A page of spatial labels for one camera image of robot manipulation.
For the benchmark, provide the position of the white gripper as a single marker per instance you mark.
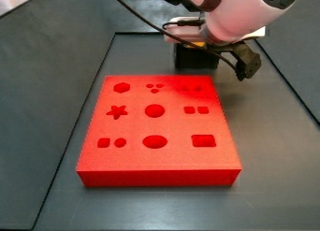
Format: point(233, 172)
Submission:
point(192, 29)

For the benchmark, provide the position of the yellow oval peg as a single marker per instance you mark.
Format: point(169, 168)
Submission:
point(195, 45)

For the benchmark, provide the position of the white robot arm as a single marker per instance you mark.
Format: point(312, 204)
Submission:
point(228, 21)

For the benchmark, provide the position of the black curved fixture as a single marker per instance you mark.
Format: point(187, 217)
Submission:
point(189, 58)

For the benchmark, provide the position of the red shape sorter block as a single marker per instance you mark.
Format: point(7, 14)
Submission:
point(158, 134)

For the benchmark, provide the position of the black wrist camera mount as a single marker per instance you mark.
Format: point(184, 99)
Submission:
point(248, 60)

